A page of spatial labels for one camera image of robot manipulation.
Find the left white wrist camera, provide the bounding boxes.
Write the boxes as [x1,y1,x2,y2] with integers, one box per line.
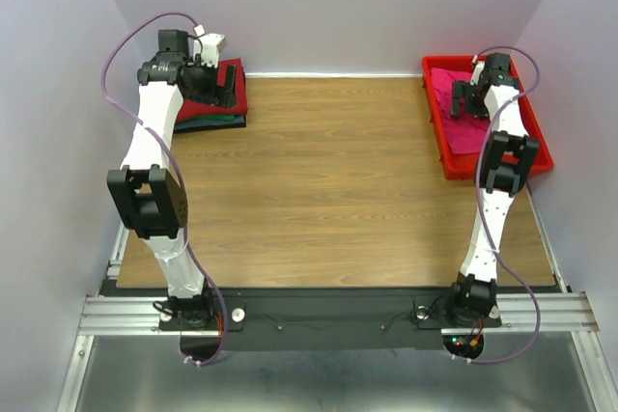
[192,25,227,69]

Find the folded green shirt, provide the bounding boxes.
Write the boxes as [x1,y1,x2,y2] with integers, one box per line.
[185,115,245,124]

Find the folded dark red shirt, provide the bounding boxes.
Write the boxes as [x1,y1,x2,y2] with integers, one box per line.
[177,58,248,122]

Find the red plastic bin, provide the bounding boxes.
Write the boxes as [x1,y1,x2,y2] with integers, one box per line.
[421,53,554,180]

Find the aluminium frame rail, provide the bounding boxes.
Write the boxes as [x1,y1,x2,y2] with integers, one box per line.
[56,291,601,412]

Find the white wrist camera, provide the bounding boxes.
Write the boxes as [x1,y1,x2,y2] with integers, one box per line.
[469,55,485,85]
[192,25,227,69]

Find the pink t shirt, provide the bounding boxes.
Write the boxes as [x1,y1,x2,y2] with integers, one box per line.
[431,68,489,155]

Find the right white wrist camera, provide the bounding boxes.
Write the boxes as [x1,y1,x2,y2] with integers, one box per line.
[469,55,485,85]

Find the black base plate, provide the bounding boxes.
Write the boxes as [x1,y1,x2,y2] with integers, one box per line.
[158,287,503,353]

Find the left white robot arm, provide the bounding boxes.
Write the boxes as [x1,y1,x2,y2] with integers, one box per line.
[106,26,237,330]

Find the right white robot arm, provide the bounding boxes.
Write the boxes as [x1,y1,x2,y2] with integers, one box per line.
[444,52,540,326]

